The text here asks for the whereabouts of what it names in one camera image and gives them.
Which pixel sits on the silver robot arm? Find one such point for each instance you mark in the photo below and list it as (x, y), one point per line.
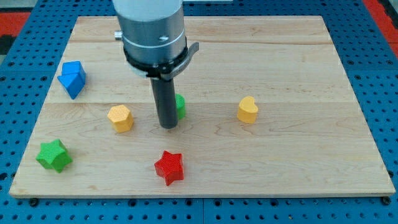
(153, 36)

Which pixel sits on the yellow heart block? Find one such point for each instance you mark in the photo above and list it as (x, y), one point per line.
(247, 110)

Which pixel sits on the wooden board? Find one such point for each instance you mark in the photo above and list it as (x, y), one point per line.
(310, 138)

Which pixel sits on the green cylinder block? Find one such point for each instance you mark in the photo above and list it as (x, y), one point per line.
(180, 104)

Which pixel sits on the red star block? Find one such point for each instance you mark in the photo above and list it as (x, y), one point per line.
(170, 167)

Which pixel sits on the green star block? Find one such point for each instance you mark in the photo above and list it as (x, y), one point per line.
(53, 155)

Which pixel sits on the blue triangle block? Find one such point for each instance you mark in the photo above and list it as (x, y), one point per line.
(73, 83)

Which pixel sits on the yellow hexagon block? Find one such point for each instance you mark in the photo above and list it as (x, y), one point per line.
(121, 118)

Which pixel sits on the blue cube block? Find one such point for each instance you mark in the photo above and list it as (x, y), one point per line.
(72, 67)

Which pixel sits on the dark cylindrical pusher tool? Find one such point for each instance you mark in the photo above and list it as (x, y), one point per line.
(164, 96)

